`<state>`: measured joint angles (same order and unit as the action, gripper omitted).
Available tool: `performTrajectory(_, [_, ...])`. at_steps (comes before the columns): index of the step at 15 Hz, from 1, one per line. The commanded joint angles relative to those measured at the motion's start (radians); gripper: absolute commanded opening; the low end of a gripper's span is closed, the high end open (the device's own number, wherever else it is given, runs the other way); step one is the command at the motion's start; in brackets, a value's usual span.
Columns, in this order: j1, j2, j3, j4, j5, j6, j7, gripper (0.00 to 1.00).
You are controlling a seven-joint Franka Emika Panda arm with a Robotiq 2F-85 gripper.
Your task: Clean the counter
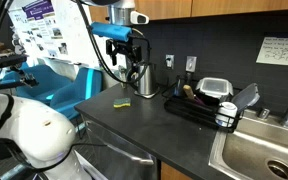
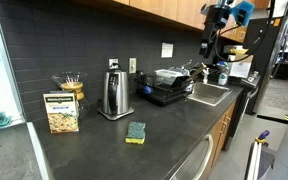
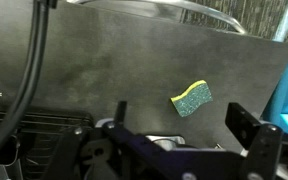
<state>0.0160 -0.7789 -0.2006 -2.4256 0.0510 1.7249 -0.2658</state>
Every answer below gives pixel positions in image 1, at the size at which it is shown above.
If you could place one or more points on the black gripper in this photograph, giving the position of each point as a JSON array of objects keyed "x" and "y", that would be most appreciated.
[{"x": 129, "y": 48}]

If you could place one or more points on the green and yellow sponge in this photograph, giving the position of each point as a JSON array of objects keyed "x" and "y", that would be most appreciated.
[{"x": 122, "y": 102}]

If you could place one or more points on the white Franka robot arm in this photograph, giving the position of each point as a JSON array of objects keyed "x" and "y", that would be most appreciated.
[{"x": 34, "y": 130}]

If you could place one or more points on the stainless steel electric kettle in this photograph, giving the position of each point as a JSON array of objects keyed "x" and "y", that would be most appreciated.
[{"x": 146, "y": 80}]

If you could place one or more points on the white power outlet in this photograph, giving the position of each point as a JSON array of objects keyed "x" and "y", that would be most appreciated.
[{"x": 170, "y": 61}]

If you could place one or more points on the kettle power base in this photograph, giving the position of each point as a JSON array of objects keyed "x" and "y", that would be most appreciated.
[{"x": 148, "y": 95}]

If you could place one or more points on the whiteboard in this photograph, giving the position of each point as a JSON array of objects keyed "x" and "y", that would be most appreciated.
[{"x": 77, "y": 40}]

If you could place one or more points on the blue chair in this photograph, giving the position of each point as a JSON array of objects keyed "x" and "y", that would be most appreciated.
[
  {"x": 80, "y": 90},
  {"x": 44, "y": 80}
]

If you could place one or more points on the research poster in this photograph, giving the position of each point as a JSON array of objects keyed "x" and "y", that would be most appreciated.
[{"x": 40, "y": 20}]

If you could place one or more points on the clear plastic food container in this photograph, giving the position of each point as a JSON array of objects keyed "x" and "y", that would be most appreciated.
[{"x": 214, "y": 87}]

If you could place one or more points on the stainless steel dishwasher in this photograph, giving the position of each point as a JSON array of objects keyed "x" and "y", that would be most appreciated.
[{"x": 117, "y": 156}]

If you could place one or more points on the wooden upper cabinets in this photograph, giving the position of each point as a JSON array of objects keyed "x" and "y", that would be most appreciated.
[{"x": 217, "y": 6}]

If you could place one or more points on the white cup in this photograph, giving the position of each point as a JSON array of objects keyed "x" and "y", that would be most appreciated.
[{"x": 226, "y": 113}]

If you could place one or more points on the wooden lower cabinet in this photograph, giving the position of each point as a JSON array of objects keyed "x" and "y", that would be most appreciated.
[{"x": 172, "y": 173}]

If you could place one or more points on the gray plastic container lid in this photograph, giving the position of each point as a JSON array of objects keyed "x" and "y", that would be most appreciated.
[{"x": 247, "y": 96}]

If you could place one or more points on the metal sink deck cap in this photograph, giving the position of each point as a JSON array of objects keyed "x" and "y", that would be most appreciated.
[{"x": 264, "y": 113}]

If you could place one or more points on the white handwritten note sign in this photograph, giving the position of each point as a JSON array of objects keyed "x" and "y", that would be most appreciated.
[{"x": 280, "y": 51}]

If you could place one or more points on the stainless steel sink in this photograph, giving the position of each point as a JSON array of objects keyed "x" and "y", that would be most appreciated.
[{"x": 250, "y": 150}]

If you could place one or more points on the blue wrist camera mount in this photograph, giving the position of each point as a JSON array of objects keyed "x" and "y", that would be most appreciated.
[{"x": 110, "y": 30}]

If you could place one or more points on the white light switch plate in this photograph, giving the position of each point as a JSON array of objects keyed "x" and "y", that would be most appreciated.
[{"x": 191, "y": 64}]

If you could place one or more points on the black camera on tripod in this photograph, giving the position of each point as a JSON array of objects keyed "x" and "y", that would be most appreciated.
[{"x": 9, "y": 61}]

